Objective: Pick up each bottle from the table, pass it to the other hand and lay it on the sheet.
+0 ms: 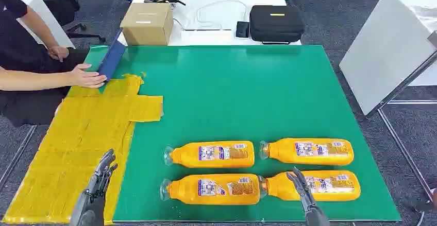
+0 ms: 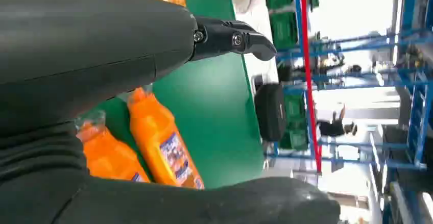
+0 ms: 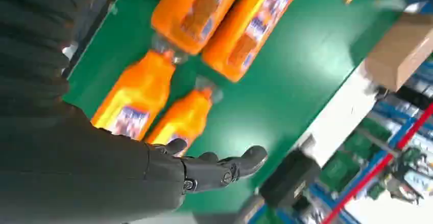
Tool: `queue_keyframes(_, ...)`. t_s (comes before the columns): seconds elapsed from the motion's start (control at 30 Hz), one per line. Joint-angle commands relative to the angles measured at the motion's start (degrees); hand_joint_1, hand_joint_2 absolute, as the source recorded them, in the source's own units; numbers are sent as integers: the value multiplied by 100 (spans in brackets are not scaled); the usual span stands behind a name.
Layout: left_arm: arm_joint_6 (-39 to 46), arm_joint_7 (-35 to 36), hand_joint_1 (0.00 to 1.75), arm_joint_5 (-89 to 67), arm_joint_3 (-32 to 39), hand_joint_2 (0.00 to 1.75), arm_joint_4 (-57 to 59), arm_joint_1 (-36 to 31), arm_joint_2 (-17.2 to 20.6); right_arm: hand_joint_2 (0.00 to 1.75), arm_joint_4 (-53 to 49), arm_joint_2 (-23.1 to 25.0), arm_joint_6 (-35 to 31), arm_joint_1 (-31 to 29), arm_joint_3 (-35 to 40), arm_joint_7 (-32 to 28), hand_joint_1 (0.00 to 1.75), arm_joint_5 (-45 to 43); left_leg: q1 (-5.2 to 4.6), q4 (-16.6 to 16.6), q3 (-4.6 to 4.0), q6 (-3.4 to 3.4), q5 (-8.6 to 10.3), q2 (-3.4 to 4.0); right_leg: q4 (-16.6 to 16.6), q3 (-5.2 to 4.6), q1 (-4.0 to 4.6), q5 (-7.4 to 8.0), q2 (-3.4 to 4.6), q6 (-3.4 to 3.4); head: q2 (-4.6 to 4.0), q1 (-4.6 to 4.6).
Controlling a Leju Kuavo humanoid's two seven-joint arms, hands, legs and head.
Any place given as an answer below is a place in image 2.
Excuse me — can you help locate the green table mat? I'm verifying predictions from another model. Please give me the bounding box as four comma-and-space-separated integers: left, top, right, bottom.
73, 0, 265, 190

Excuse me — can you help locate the green plastic crate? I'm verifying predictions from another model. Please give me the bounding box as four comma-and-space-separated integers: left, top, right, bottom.
279, 92, 309, 151
267, 0, 299, 49

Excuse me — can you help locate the black zip case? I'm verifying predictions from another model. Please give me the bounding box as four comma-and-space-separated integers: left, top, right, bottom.
253, 83, 287, 143

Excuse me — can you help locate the white table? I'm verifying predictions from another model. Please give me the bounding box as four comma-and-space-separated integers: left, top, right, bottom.
231, 0, 281, 85

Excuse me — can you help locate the person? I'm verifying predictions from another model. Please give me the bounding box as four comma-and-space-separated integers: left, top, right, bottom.
318, 106, 357, 137

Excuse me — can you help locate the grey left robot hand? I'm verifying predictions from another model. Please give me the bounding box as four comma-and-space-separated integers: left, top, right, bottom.
0, 0, 341, 224

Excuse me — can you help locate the blue metal shelf rack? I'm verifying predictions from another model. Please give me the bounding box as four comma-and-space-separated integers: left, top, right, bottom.
382, 0, 433, 224
265, 0, 412, 169

